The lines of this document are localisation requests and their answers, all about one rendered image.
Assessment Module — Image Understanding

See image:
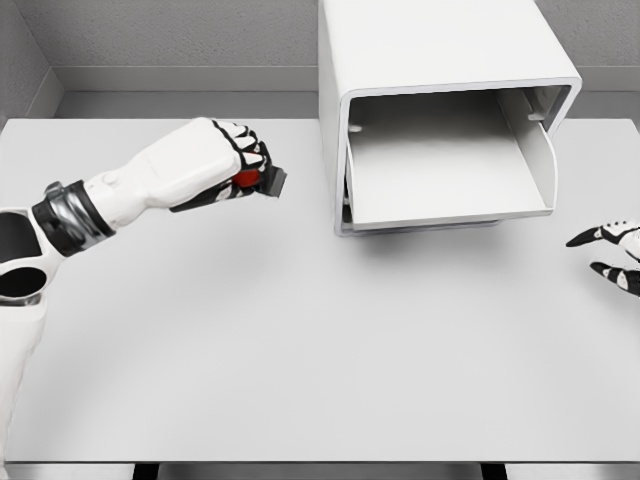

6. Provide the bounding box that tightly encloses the red and grey load switch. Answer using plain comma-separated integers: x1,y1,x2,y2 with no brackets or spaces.
232,166,291,200

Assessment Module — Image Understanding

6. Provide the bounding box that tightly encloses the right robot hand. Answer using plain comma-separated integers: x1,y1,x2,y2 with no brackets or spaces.
565,220,640,300

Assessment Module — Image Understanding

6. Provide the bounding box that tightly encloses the white cabinet drawer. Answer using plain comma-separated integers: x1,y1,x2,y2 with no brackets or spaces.
342,89,559,233

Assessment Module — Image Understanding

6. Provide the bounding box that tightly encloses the white tabletop storage cabinet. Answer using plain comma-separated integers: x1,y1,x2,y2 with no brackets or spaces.
317,0,584,239

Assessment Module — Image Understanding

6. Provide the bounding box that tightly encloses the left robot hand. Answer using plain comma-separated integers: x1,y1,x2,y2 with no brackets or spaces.
138,116,274,214

